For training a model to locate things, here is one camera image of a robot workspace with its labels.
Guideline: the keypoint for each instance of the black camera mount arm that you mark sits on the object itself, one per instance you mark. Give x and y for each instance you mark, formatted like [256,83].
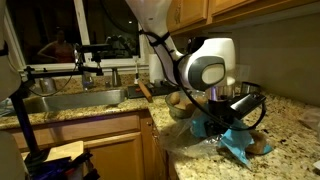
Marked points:
[60,73]

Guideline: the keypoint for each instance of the white plastic bag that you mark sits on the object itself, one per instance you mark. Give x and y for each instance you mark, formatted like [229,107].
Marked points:
[310,120]

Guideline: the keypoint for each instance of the steel cup by sink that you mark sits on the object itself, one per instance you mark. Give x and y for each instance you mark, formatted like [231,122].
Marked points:
[48,85]

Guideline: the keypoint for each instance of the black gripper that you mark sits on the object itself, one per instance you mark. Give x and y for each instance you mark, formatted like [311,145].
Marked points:
[221,111]

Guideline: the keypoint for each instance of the stainless steel sink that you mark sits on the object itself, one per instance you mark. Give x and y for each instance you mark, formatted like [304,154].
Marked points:
[76,100]

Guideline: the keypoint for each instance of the wooden drawer front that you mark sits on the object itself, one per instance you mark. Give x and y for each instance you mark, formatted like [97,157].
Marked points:
[83,128]

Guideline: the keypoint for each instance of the clear glass bowl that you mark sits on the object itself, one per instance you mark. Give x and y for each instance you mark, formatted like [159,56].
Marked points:
[175,111]

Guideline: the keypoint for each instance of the blue clear plastic potato bag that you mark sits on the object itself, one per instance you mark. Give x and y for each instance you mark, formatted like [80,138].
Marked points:
[236,143]

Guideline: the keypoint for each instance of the black drying mat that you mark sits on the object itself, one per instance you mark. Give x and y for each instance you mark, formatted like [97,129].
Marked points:
[160,89]

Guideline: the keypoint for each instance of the white rounded cover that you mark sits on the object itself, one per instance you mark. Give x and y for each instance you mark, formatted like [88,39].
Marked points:
[8,66]

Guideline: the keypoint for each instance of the black stand pole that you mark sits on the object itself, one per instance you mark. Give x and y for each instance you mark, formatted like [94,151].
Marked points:
[23,123]

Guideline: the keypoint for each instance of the wooden rolling pin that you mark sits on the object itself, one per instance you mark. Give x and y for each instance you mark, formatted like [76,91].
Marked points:
[145,91]

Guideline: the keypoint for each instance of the stainless steel cup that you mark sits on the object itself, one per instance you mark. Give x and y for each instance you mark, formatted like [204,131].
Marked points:
[250,87]

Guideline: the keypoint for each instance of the wooden upper cabinets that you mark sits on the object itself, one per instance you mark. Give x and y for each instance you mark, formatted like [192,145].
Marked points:
[240,6]

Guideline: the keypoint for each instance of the blue black clamp pile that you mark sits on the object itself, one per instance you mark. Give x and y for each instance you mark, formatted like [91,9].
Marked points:
[60,168]

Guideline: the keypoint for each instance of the white dish brush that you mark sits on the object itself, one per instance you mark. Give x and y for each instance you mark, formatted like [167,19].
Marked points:
[136,70]

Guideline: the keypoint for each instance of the white paper towel roll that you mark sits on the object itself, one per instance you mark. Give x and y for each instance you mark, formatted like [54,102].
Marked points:
[155,70]

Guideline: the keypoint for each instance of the white framed kitchen window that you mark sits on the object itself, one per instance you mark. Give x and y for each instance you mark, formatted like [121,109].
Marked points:
[50,30]

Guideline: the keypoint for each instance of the wooden upper cabinet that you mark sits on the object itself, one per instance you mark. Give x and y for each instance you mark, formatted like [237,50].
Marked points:
[190,11]

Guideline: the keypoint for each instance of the light wooden board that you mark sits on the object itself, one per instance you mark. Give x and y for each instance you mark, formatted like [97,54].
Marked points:
[63,150]

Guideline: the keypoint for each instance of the white wall outlet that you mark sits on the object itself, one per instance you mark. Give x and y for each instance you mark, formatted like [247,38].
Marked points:
[242,71]

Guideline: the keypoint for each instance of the steel faucet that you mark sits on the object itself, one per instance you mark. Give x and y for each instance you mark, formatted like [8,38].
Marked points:
[116,77]

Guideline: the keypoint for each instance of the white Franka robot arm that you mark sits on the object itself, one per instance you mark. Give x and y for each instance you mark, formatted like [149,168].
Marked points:
[206,66]

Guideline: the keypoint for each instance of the black stereo camera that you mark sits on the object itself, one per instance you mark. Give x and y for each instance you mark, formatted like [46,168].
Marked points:
[95,48]

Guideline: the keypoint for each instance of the wooden lower cabinet door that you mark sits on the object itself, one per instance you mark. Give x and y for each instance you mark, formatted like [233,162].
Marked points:
[116,158]

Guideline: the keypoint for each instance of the soap dispenser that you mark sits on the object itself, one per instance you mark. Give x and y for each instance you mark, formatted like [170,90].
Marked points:
[87,80]

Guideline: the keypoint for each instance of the white appliance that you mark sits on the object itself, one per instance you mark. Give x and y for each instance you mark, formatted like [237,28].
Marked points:
[10,156]

